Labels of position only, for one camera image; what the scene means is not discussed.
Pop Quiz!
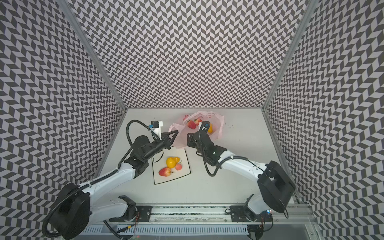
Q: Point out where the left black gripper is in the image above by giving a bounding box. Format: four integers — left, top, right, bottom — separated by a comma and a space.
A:
143, 130, 179, 162

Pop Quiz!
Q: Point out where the orange yellow fake mango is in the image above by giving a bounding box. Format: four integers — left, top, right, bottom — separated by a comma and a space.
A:
208, 124, 213, 134

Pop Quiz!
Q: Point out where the pink plastic bag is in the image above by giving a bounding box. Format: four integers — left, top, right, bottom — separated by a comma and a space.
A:
167, 110, 226, 150

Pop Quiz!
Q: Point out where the yellow fake pear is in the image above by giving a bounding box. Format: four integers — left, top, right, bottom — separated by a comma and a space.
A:
166, 157, 180, 169

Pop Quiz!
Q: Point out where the small pink fake peach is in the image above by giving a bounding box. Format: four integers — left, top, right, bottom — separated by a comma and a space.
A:
175, 164, 182, 171

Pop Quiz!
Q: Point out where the red yellow fake apple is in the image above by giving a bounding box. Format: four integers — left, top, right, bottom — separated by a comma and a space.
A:
159, 167, 173, 177

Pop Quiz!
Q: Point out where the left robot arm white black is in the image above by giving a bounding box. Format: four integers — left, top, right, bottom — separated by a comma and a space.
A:
42, 130, 179, 240

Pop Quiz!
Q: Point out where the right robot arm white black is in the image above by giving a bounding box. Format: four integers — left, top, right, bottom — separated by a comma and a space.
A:
187, 131, 296, 221

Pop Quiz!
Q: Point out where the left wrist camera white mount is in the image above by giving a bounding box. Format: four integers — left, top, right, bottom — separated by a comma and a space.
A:
149, 121, 163, 139

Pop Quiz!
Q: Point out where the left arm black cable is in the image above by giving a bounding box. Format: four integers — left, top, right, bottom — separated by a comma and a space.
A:
125, 119, 158, 148

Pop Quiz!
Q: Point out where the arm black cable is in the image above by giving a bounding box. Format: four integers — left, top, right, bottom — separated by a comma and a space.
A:
197, 131, 250, 178
125, 119, 158, 148

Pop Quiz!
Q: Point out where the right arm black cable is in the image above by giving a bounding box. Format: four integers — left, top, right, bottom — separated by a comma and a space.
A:
197, 131, 250, 178

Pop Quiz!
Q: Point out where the aluminium rail front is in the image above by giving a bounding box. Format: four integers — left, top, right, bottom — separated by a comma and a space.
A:
68, 203, 319, 226

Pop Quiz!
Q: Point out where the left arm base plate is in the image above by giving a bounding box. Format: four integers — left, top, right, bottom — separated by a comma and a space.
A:
109, 206, 153, 223

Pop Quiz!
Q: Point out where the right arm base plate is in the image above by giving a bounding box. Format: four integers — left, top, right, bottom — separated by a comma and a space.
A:
225, 205, 273, 223

